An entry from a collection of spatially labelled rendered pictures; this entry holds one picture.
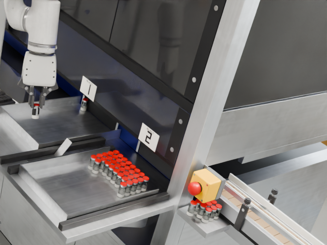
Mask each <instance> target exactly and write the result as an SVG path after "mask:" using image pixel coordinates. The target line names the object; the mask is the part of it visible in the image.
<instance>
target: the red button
mask: <svg viewBox="0 0 327 245"><path fill-rule="evenodd" d="M188 191H189V193H190V194H191V195H193V196H195V195H198V194H200V192H201V187H200V184H199V183H198V182H191V183H190V184H189V185H188Z"/></svg>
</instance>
